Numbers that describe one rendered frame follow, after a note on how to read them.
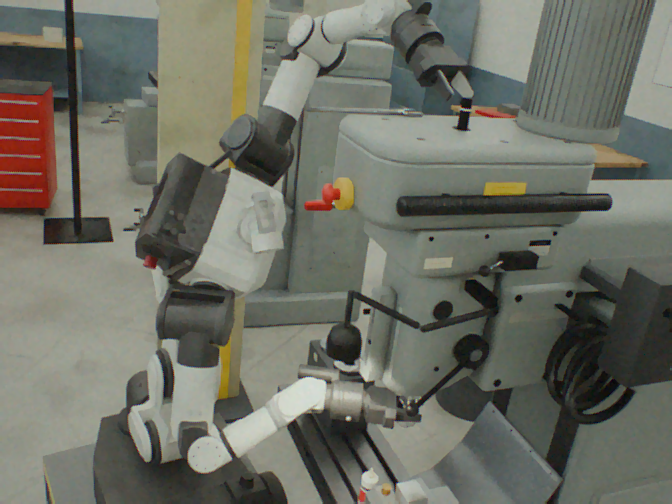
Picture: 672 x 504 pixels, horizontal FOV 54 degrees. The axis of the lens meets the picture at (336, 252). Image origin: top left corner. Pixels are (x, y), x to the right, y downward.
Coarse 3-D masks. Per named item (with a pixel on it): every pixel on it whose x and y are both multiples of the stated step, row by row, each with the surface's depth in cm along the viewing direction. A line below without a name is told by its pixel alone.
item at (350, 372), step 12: (312, 348) 197; (324, 348) 194; (312, 360) 198; (324, 360) 190; (336, 360) 188; (360, 360) 190; (348, 372) 184; (372, 384) 187; (324, 420) 192; (336, 420) 187; (360, 420) 191; (336, 432) 189
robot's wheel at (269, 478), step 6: (258, 474) 220; (264, 474) 219; (270, 474) 218; (264, 480) 215; (270, 480) 215; (276, 480) 216; (270, 486) 213; (276, 486) 214; (282, 486) 215; (270, 492) 212; (276, 492) 212; (282, 492) 213; (270, 498) 212; (276, 498) 211; (282, 498) 212
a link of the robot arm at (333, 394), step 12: (300, 372) 153; (312, 372) 153; (324, 372) 153; (336, 372) 154; (324, 384) 151; (336, 384) 151; (324, 396) 150; (336, 396) 149; (312, 408) 149; (324, 408) 150; (336, 408) 149
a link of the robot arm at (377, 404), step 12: (348, 384) 151; (360, 384) 152; (348, 396) 149; (360, 396) 149; (372, 396) 151; (384, 396) 152; (348, 408) 149; (360, 408) 149; (372, 408) 148; (384, 408) 148; (396, 408) 148; (348, 420) 150; (372, 420) 150; (384, 420) 147
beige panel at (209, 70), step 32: (160, 0) 258; (192, 0) 261; (224, 0) 265; (256, 0) 270; (160, 32) 262; (192, 32) 266; (224, 32) 270; (256, 32) 275; (160, 64) 267; (192, 64) 271; (224, 64) 275; (256, 64) 280; (160, 96) 272; (192, 96) 276; (224, 96) 281; (256, 96) 286; (160, 128) 277; (192, 128) 282; (224, 128) 287; (160, 160) 282; (224, 352) 333; (224, 384) 341; (224, 416) 332
